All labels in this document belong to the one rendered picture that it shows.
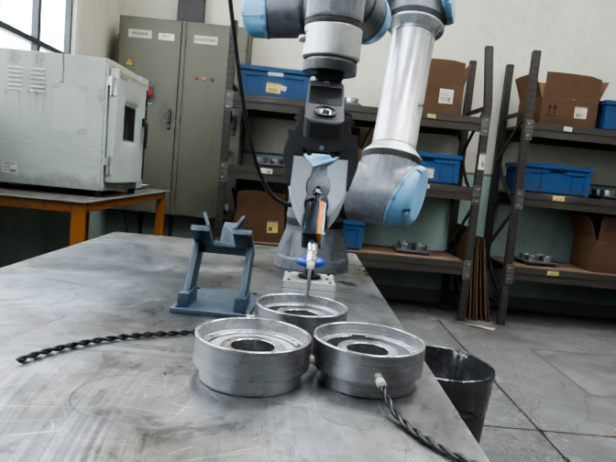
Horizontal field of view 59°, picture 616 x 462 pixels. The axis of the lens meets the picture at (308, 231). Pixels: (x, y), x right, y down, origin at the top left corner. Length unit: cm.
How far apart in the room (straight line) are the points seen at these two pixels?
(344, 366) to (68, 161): 244
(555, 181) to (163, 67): 308
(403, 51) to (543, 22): 401
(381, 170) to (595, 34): 434
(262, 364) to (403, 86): 74
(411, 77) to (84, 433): 87
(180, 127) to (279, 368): 403
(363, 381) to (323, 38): 42
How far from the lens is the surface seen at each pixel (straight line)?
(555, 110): 444
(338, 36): 71
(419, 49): 113
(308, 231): 68
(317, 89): 69
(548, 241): 502
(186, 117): 442
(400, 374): 49
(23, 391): 49
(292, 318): 57
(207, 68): 444
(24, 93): 292
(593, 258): 464
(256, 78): 411
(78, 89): 282
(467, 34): 488
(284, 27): 87
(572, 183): 452
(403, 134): 105
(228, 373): 46
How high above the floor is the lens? 99
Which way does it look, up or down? 6 degrees down
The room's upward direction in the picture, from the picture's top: 5 degrees clockwise
